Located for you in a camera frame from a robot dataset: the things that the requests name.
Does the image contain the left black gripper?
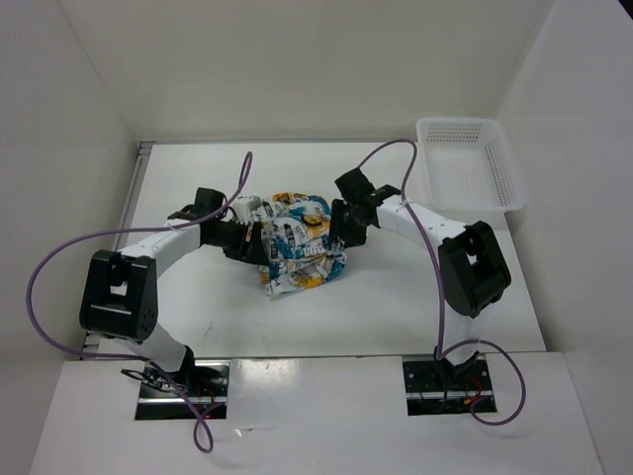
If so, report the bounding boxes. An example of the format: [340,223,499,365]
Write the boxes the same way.
[207,217,269,266]

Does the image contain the colourful printed shorts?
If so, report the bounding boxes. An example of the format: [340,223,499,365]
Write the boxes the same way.
[258,192,347,297]

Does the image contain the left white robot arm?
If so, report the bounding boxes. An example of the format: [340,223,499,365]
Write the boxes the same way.
[79,188,268,396]

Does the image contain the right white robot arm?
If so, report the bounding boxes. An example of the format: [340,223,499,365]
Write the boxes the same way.
[329,167,511,389]

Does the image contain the white perforated plastic basket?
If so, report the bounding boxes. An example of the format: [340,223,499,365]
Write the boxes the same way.
[415,117,526,213]

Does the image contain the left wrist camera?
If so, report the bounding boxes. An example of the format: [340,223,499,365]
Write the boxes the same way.
[230,196,262,224]

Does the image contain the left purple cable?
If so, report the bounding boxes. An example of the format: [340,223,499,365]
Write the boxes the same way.
[24,150,254,454]

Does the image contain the purple cable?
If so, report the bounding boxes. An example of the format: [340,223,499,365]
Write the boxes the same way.
[358,140,526,427]
[24,150,254,454]

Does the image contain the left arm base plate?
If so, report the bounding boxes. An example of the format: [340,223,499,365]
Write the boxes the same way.
[121,359,230,421]

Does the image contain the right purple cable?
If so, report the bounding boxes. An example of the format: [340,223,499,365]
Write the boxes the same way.
[358,140,526,427]

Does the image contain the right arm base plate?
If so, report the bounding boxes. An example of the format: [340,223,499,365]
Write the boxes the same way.
[402,356,497,417]

